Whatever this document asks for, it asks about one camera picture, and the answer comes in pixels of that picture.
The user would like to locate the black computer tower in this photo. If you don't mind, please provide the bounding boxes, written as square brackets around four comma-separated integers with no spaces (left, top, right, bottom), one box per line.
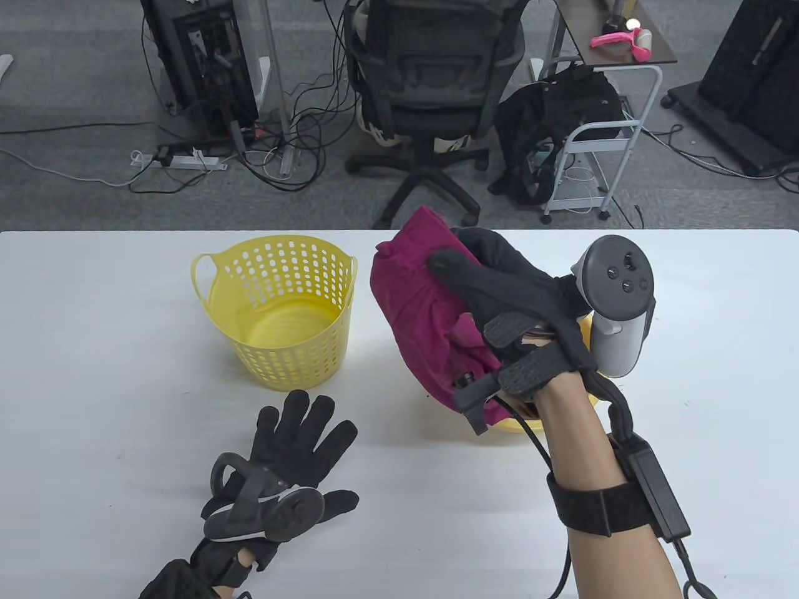
[140,0,260,148]

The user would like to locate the black bag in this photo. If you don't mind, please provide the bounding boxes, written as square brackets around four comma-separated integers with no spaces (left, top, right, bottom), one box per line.
[488,62,625,207]

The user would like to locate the black forearm brace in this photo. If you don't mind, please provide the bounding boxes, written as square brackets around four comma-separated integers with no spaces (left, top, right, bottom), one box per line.
[139,558,213,599]

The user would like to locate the black looped cable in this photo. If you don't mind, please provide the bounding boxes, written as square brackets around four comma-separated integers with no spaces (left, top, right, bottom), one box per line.
[671,540,718,599]

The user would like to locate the black battery pack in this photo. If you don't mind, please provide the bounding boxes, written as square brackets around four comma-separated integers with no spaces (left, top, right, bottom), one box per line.
[609,434,692,542]

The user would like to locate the person's right hand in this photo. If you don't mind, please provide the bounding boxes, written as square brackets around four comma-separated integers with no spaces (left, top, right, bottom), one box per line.
[428,228,597,401]

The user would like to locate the bundle of black cables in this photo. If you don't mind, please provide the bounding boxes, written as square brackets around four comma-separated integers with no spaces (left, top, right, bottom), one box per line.
[240,0,366,193]

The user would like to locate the white floor cable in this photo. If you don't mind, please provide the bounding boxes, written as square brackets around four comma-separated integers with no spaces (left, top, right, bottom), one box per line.
[0,147,135,187]

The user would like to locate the black wrist strap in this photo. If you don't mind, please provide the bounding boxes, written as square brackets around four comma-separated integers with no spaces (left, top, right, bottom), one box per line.
[547,471,656,537]

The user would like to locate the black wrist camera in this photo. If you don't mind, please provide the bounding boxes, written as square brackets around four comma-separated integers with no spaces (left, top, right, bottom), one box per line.
[453,368,519,436]

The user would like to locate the grey desk leg post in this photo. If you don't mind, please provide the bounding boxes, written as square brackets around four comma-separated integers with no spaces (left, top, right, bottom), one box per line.
[257,0,295,177]

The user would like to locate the black wheeled cabinet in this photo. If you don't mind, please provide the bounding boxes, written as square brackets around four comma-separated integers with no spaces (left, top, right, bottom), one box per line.
[662,0,799,177]

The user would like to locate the black camera cable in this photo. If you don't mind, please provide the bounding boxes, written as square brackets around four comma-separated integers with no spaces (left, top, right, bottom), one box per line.
[499,399,572,599]

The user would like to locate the yellow plastic basin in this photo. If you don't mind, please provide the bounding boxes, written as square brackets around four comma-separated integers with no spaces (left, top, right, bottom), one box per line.
[481,315,611,436]

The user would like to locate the yellow perforated plastic basket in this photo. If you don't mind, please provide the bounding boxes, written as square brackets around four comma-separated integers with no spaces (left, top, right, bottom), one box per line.
[191,235,359,392]

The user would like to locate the person's left forearm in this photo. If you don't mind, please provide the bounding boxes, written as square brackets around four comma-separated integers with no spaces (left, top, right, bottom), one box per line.
[140,544,275,599]

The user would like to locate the pink plastic tool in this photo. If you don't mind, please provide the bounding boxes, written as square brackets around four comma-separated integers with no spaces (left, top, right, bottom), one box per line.
[591,28,653,62]

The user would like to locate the magenta shorts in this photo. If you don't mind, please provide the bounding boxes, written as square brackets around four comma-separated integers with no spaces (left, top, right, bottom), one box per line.
[371,207,519,425]

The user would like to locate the white power strip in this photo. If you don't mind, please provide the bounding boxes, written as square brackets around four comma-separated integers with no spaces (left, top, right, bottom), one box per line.
[131,150,229,171]

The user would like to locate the white cart with brown top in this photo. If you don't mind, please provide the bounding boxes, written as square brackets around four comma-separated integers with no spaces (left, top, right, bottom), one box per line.
[538,0,679,224]

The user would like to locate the grey VR controller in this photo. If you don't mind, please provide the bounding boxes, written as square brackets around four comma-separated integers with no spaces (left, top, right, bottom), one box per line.
[203,452,325,542]
[571,235,656,379]

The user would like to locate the person's left hand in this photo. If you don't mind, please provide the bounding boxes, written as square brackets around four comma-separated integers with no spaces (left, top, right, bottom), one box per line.
[201,391,361,572]

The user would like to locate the black mesh office chair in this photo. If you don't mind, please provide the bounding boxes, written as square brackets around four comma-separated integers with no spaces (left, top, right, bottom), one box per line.
[345,0,528,230]

